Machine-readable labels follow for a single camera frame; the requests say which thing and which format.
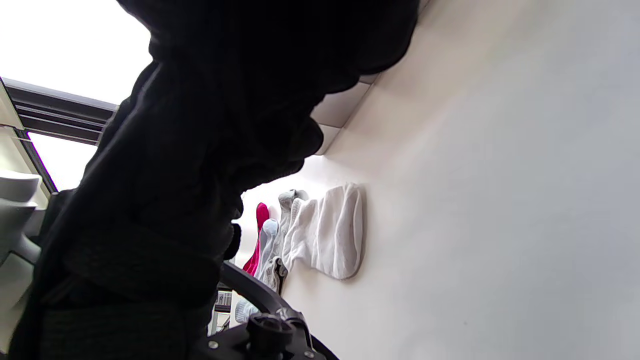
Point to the black window frame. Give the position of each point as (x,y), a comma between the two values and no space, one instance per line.
(60,112)

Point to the black sock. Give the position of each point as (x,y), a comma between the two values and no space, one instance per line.
(275,60)

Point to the grey sock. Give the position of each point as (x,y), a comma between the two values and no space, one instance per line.
(287,205)

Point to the red sock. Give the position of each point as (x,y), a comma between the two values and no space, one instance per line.
(261,215)

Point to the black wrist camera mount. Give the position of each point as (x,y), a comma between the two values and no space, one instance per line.
(265,335)

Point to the white sock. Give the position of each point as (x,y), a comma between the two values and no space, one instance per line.
(330,235)

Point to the person's right hand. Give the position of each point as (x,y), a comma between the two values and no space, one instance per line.
(135,240)

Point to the light blue sock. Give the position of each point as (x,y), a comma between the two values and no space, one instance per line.
(270,235)

